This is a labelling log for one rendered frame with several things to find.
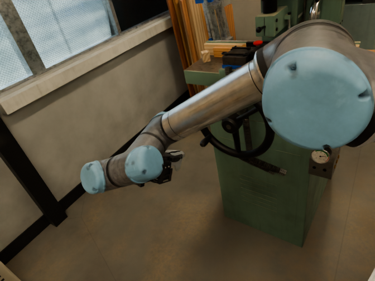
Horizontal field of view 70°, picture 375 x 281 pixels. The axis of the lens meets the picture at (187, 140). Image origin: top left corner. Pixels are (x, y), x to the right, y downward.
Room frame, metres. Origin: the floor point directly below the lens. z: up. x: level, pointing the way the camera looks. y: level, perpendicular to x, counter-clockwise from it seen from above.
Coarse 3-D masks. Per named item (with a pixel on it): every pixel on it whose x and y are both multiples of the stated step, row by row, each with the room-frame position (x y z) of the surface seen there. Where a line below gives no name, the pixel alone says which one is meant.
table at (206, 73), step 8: (200, 64) 1.12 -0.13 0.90; (208, 64) 1.10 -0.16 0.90; (216, 64) 1.08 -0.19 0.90; (184, 72) 1.09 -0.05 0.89; (192, 72) 1.06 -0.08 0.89; (200, 72) 1.03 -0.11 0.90; (208, 72) 1.01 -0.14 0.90; (216, 72) 0.99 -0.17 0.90; (192, 80) 1.07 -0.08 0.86; (200, 80) 1.04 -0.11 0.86; (208, 80) 1.01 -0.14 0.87; (216, 80) 0.99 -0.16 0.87
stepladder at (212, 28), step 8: (200, 0) 1.88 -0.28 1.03; (208, 0) 1.85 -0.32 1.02; (216, 0) 1.97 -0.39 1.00; (224, 0) 1.96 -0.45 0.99; (208, 8) 1.84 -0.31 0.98; (216, 8) 1.85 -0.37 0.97; (208, 16) 1.84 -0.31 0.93; (224, 16) 1.97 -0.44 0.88; (208, 24) 1.86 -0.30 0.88; (216, 24) 1.86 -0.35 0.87; (224, 24) 1.94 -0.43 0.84; (208, 32) 1.87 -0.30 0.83; (216, 32) 1.84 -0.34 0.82; (224, 32) 1.95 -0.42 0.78; (216, 40) 1.82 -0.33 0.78
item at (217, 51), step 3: (213, 48) 1.17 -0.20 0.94; (216, 48) 1.16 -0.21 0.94; (219, 48) 1.15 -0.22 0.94; (222, 48) 1.14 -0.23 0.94; (225, 48) 1.13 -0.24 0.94; (228, 48) 1.12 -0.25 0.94; (231, 48) 1.11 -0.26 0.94; (213, 51) 1.17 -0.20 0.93; (216, 51) 1.16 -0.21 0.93; (219, 51) 1.15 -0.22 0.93; (222, 51) 1.14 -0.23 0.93; (225, 51) 1.13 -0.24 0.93; (228, 51) 1.12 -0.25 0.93; (216, 54) 1.16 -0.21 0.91; (219, 54) 1.15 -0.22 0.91
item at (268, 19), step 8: (280, 8) 1.03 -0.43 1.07; (256, 16) 0.99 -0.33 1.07; (264, 16) 0.97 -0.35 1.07; (272, 16) 0.95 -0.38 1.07; (280, 16) 0.99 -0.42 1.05; (256, 24) 0.99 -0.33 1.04; (264, 24) 0.97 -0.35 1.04; (272, 24) 0.95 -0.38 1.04; (280, 24) 0.99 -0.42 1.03; (256, 32) 0.99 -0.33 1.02; (264, 32) 0.97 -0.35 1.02; (272, 32) 0.95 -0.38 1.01
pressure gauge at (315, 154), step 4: (324, 148) 0.66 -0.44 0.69; (328, 148) 0.67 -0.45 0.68; (312, 152) 0.68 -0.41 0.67; (316, 152) 0.67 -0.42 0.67; (320, 152) 0.66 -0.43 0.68; (324, 152) 0.66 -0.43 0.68; (328, 152) 0.65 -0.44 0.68; (312, 156) 0.68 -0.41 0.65; (316, 156) 0.67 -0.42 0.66; (328, 156) 0.65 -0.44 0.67; (316, 160) 0.67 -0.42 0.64; (320, 160) 0.66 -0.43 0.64; (324, 160) 0.65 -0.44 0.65; (328, 160) 0.65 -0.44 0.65
